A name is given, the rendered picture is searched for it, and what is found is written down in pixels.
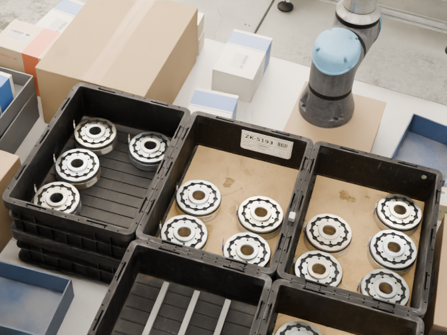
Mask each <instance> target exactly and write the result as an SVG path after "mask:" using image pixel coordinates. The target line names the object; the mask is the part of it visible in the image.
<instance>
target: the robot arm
mask: <svg viewBox="0 0 447 335"><path fill-rule="evenodd" d="M377 1H378V0H341V1H339V2H338V4H337V7H336V11H335V18H334V22H333V26H332V27H331V29H330V30H328V29H327V30H326V31H323V32H322V33H321V34H320V35H319V36H318V37H317V39H316V41H315V44H314V46H313V50H312V60H311V69H310V73H309V82H308V84H307V86H306V87H305V89H304V91H303V92H302V93H301V95H300V98H299V105H298V109H299V113H300V115H301V116H302V117H303V118H304V119H305V120H306V121H307V122H308V123H310V124H312V125H314V126H318V127H320V128H338V127H341V126H343V125H345V124H347V123H348V122H349V121H350V120H351V118H352V117H353V114H354V110H355V102H354V98H353V93H352V88H353V82H354V79H355V73H356V71H357V69H358V67H359V65H360V64H361V62H362V61H363V59H364V57H365V56H366V54H367V53H368V51H369V49H370V48H371V46H372V45H373V43H374V42H375V41H376V40H377V38H378V36H379V34H380V30H381V27H382V19H381V16H380V8H379V6H378V5H377Z"/></svg>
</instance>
